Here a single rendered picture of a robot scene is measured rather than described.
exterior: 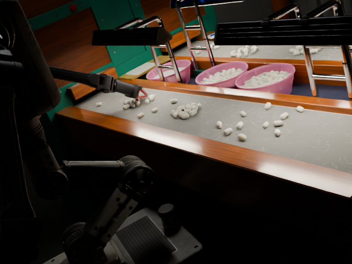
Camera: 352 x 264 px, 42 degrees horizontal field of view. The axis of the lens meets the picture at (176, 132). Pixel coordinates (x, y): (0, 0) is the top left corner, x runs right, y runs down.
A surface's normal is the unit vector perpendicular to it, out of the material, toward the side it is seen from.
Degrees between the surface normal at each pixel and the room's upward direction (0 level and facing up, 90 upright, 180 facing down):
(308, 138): 0
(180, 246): 0
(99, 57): 90
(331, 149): 0
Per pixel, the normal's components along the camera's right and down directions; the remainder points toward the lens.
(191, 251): -0.30, -0.87
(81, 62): 0.61, 0.15
